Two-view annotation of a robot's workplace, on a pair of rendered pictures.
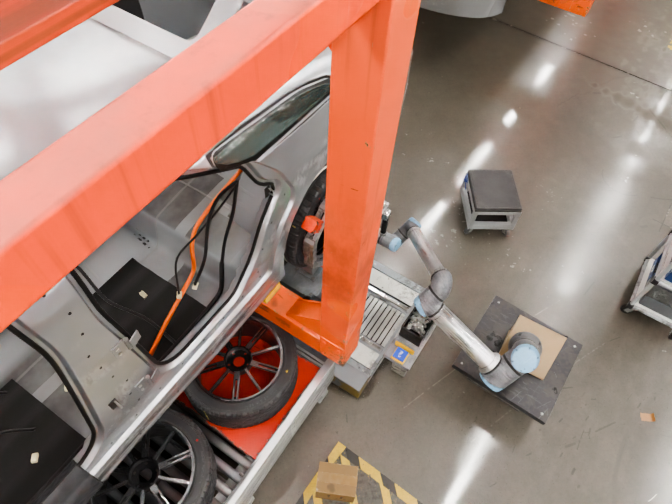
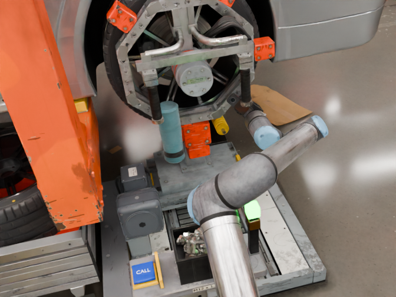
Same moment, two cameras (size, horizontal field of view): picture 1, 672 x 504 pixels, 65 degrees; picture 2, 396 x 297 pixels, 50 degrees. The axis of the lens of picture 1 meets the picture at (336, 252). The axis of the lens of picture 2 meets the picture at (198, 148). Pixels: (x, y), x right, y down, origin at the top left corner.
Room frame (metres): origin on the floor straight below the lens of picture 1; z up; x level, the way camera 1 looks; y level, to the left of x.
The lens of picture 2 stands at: (0.88, -1.25, 1.58)
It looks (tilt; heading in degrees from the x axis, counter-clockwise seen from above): 36 degrees down; 52
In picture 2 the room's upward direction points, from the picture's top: 7 degrees counter-clockwise
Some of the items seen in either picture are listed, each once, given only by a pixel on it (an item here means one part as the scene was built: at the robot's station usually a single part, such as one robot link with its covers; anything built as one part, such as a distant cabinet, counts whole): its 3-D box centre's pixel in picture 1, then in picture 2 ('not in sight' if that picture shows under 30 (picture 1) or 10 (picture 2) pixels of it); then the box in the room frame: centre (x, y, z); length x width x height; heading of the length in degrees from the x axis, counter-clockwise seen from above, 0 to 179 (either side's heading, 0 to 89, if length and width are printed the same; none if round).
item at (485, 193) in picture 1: (487, 202); not in sight; (2.70, -1.14, 0.17); 0.43 x 0.36 x 0.34; 4
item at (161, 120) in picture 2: not in sight; (154, 103); (1.61, -0.10, 0.83); 0.04 x 0.04 x 0.16
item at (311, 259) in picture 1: (335, 223); (187, 62); (1.87, 0.02, 0.85); 0.54 x 0.07 x 0.54; 150
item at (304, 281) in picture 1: (310, 260); (192, 145); (1.95, 0.16, 0.32); 0.40 x 0.30 x 0.28; 150
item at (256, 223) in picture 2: not in sight; (253, 221); (1.58, -0.59, 0.59); 0.04 x 0.04 x 0.04; 60
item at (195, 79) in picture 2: not in sight; (191, 70); (1.83, -0.04, 0.85); 0.21 x 0.14 x 0.14; 60
